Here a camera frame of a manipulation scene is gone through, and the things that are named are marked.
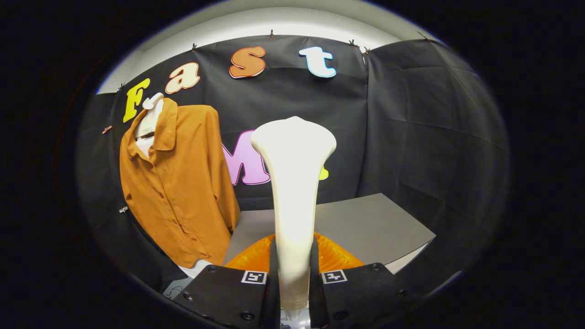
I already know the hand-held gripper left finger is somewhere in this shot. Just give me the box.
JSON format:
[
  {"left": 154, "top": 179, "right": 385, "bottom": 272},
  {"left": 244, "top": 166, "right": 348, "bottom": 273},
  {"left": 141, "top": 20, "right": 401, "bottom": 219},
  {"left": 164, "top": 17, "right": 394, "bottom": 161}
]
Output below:
[{"left": 171, "top": 233, "right": 280, "bottom": 329}]

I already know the white mannequin torso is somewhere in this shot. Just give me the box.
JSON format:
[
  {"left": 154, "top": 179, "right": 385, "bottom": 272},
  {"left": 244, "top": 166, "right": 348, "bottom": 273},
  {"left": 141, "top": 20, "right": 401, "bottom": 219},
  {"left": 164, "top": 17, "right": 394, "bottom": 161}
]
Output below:
[{"left": 133, "top": 93, "right": 213, "bottom": 279}]

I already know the orange button shirt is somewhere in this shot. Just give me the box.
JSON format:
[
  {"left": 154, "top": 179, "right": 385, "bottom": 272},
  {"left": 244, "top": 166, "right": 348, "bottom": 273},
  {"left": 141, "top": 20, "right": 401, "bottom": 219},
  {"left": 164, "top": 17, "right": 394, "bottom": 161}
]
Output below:
[{"left": 119, "top": 97, "right": 241, "bottom": 269}]

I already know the black backdrop cloth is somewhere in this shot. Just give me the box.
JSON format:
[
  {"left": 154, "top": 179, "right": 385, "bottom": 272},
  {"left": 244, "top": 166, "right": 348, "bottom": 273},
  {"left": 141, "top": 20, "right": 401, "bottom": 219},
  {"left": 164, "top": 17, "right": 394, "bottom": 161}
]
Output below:
[{"left": 75, "top": 34, "right": 511, "bottom": 293}]

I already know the grey cabinet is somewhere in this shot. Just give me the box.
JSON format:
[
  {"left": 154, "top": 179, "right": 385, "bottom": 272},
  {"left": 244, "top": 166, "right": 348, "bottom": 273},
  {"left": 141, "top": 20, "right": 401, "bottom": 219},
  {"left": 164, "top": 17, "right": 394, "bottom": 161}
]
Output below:
[{"left": 223, "top": 193, "right": 436, "bottom": 275}]

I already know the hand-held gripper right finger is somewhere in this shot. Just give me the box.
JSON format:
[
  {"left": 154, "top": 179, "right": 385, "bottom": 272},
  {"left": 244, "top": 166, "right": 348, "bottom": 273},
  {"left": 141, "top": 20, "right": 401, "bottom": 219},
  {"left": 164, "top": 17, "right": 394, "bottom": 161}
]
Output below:
[{"left": 308, "top": 232, "right": 423, "bottom": 329}]

